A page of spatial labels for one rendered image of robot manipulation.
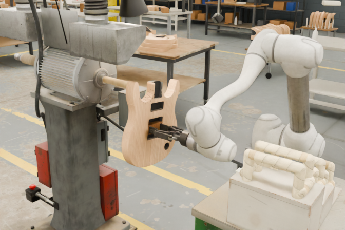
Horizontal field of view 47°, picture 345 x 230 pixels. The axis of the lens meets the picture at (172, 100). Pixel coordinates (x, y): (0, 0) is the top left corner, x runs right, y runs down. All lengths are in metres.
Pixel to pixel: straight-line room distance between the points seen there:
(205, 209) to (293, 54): 0.78
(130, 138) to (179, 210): 1.50
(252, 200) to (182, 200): 1.94
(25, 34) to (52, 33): 0.14
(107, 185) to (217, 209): 1.03
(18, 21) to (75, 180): 0.88
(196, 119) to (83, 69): 0.66
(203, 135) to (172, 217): 1.63
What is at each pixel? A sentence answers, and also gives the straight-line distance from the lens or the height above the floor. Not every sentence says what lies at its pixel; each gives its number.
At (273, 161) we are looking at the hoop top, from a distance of 1.26.
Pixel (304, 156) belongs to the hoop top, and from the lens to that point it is 1.31.
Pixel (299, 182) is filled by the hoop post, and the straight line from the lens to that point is 1.26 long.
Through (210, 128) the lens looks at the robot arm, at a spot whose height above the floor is 1.19.
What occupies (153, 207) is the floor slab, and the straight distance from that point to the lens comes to 3.16.
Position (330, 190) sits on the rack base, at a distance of 1.54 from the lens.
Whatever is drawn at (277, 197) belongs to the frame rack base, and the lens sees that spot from 1.29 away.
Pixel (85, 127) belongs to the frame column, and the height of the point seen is 0.95.
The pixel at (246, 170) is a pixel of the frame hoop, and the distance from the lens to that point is 1.31.
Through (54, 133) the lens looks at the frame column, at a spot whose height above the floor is 0.91.
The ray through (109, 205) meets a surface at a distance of 2.46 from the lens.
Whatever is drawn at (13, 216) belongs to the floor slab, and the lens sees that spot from 3.26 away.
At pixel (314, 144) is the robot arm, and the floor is 0.90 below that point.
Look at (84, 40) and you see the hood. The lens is 1.73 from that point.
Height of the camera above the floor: 1.76
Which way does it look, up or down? 19 degrees down
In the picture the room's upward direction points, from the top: 1 degrees clockwise
